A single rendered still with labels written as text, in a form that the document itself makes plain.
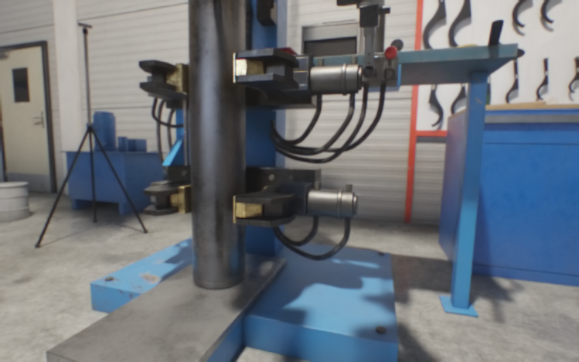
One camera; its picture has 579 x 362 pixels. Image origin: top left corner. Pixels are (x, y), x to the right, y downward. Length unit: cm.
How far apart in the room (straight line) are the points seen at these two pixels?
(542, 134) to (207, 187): 168
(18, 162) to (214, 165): 506
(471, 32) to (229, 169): 261
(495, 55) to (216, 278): 128
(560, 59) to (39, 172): 625
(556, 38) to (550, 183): 165
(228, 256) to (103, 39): 399
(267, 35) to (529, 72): 233
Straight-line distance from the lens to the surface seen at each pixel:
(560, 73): 335
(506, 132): 194
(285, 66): 104
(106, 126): 382
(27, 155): 582
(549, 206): 204
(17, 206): 365
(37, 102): 560
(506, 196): 196
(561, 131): 203
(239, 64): 104
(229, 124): 112
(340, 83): 113
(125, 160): 335
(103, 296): 151
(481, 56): 129
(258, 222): 99
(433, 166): 306
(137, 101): 425
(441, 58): 127
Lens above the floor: 69
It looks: 6 degrees down
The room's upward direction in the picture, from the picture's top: 1 degrees clockwise
